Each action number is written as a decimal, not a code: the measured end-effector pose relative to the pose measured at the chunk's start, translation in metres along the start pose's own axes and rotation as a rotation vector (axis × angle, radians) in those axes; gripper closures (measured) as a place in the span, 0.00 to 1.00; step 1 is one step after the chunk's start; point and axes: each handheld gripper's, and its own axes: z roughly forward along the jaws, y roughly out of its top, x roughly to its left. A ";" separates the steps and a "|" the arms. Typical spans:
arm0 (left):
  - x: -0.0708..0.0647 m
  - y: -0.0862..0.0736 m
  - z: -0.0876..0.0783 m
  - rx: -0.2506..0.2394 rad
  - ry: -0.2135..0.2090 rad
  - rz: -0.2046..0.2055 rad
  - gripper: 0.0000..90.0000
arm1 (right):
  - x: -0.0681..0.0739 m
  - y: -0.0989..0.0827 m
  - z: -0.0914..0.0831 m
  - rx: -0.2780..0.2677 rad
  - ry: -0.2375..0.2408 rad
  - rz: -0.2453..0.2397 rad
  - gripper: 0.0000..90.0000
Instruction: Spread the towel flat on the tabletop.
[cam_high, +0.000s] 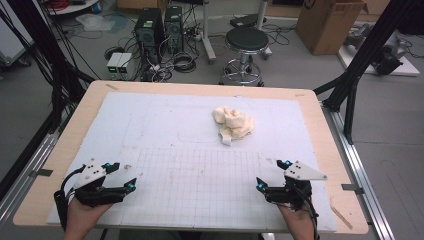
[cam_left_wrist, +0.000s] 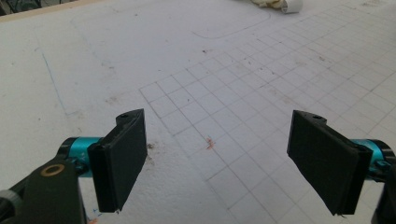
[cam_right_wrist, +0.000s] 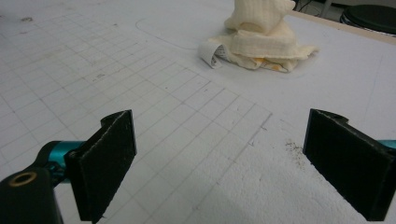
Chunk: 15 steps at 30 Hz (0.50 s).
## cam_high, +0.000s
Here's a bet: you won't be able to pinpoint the cardboard box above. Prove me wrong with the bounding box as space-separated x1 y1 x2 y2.
295 0 368 56

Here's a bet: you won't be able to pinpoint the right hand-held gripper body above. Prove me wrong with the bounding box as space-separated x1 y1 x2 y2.
275 160 328 212

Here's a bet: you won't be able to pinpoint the white power supply unit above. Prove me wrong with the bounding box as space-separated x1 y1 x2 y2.
116 52 134 80
106 52 124 81

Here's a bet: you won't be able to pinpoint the white round table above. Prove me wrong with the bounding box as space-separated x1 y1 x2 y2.
46 0 101 16

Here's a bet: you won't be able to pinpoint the person's left hand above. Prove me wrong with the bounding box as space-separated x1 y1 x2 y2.
66 198 114 231

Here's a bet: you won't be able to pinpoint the dark metal clamp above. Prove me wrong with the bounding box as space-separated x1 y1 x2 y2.
341 183 365 195
29 168 54 178

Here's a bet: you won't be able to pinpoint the cream cloth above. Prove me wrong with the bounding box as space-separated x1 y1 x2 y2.
212 105 255 147

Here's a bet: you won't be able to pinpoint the coiled black cable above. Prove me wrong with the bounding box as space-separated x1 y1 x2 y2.
172 52 198 74

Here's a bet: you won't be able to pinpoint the person's legs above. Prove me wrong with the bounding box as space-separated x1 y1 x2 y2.
118 229 268 240

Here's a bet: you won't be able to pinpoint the black metal frame strut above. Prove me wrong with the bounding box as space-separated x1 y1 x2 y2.
313 0 424 145

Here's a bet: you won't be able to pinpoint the black round stool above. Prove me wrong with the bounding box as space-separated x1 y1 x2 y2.
219 26 270 88

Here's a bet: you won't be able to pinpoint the white board with robot parts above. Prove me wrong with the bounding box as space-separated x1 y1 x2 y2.
338 21 421 78

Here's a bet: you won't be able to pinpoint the black flat case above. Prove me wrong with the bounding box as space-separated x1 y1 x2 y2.
229 13 268 28

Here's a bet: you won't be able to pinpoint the narrow black computer tower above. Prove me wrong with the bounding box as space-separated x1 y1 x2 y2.
164 5 184 53

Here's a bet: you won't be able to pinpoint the aluminium rail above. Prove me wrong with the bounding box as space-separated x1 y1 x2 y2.
321 101 396 240
0 133 59 228

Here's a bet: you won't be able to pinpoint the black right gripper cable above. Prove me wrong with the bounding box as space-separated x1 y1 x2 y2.
293 186 321 240

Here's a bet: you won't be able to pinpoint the white grid mat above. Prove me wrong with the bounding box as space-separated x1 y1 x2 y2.
46 91 338 233

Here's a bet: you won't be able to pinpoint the black metal frame with cables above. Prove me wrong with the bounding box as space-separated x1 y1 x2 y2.
0 0 96 201

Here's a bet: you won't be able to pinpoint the large black computer tower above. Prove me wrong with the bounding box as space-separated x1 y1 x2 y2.
134 8 166 64

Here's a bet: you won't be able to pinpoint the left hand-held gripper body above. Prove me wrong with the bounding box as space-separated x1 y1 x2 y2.
73 158 128 207

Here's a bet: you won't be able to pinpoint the white panel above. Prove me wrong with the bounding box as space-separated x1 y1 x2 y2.
0 0 34 66

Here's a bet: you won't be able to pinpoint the clear plastic bag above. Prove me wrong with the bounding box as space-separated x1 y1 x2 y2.
75 13 129 34

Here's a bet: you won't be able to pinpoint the person's right hand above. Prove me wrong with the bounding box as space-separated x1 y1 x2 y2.
278 203 316 240

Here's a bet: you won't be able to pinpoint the white stand leg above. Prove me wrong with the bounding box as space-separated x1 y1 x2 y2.
256 0 273 60
199 0 218 65

